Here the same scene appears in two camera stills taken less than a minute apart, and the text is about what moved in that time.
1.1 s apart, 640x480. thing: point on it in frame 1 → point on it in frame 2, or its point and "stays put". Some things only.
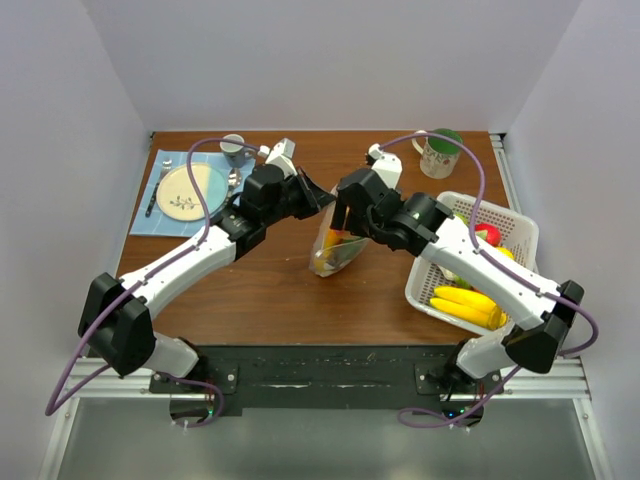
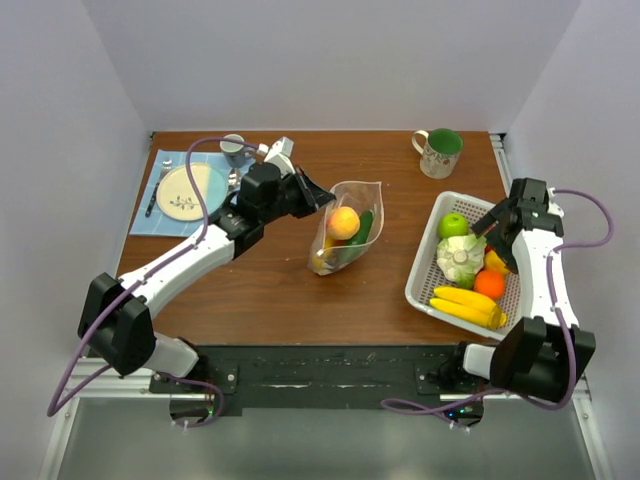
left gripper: [320, 197] stays put
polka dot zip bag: [334, 248] stays put
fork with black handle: [166, 164] stays put
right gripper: [339, 212] → [502, 251]
